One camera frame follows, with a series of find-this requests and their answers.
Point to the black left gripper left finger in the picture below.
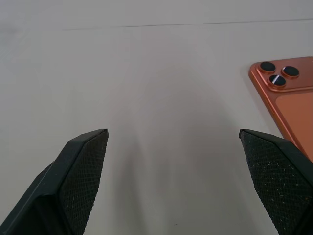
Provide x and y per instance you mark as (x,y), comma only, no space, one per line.
(61,186)

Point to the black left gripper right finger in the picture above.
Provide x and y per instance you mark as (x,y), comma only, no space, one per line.
(281,176)

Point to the orange smartphone with three lenses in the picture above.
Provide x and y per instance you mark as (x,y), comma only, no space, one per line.
(293,110)

